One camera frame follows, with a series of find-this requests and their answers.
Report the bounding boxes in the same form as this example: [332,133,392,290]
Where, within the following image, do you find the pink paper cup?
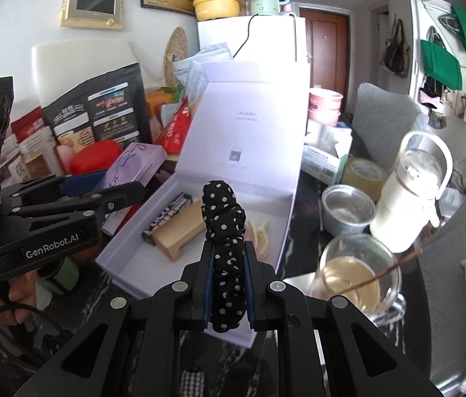
[308,88,344,127]

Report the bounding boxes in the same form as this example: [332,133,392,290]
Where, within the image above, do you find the metal bowl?
[321,184,376,236]

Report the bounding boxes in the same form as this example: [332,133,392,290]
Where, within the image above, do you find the small black barcode box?
[141,192,194,244]

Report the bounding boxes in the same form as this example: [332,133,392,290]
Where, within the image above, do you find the beige wooden block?
[152,198,209,261]

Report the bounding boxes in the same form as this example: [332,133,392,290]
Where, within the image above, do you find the white rounded board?
[31,41,167,110]

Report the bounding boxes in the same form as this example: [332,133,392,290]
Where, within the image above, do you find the grey leaf pattern cushion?
[351,83,430,174]

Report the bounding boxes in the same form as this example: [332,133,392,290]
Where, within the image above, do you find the white blue paper packets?
[173,42,233,100]

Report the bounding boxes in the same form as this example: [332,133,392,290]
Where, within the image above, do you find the white hinged gift box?
[96,60,310,348]

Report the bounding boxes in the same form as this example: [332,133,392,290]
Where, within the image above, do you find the yellow cooking pot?
[187,0,258,21]

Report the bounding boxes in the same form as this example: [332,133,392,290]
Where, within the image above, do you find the purple cardboard box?
[92,143,167,234]

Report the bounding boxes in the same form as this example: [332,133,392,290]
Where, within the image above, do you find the thin brown stick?
[332,247,424,298]

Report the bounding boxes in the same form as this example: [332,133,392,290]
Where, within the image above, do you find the green plastic object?
[36,256,80,296]

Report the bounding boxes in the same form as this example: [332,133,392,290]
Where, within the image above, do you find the person's left hand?
[0,271,52,356]

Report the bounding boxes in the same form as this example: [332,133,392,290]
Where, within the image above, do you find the beige wall intercom panel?
[59,0,125,30]

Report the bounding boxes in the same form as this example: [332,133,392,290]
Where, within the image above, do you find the cream hair claw clip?
[245,220,273,261]

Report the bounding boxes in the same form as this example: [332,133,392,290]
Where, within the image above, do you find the red glossy case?
[69,140,125,176]

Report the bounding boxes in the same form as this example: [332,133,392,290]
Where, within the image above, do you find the dark hanging handbag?
[382,19,411,78]

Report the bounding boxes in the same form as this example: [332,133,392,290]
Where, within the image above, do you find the brown door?
[299,7,349,104]

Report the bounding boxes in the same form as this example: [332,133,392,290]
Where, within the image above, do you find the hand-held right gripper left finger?
[14,240,217,397]

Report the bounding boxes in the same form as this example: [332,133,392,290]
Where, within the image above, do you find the brown labelled packet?
[22,138,58,176]

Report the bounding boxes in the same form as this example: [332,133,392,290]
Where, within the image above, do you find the glass cup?
[307,232,407,327]

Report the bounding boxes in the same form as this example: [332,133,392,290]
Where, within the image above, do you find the orange cardboard box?
[146,89,176,118]

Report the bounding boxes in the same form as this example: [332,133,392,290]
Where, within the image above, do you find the black white checkered cloth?
[181,370,206,397]

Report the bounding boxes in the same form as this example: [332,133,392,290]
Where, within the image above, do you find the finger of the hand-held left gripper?
[11,181,147,223]
[0,169,110,208]

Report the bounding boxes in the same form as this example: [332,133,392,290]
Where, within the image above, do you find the black polka dot scrunchie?
[201,180,247,333]

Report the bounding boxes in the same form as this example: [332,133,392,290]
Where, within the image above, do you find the black cable loop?
[0,304,72,365]

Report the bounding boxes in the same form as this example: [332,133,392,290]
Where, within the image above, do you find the red snack bag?
[152,97,196,155]

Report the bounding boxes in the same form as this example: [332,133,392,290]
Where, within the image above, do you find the round woven mat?
[162,26,200,92]

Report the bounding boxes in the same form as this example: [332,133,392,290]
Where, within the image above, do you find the white blue medicine box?
[300,145,349,185]

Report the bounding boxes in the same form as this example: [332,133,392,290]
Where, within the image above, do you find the white refrigerator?
[197,13,312,92]

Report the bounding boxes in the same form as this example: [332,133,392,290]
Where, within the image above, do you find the clear packing tape roll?
[342,157,388,201]

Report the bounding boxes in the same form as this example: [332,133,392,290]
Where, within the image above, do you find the red snack packet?
[12,118,45,139]

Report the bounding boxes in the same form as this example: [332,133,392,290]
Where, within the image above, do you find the grey sofa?
[417,165,466,385]

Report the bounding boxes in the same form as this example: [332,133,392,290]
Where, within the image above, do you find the black snack pouch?
[43,63,153,174]

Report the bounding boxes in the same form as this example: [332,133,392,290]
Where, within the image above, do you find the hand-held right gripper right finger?
[244,241,444,397]

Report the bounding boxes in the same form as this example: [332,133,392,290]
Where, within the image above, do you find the black power cable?
[232,14,260,58]

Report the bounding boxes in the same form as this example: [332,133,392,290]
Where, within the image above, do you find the white thermos bottle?
[369,130,453,254]

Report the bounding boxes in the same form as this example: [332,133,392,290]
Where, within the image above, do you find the grey crumpled cloth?
[440,157,466,216]

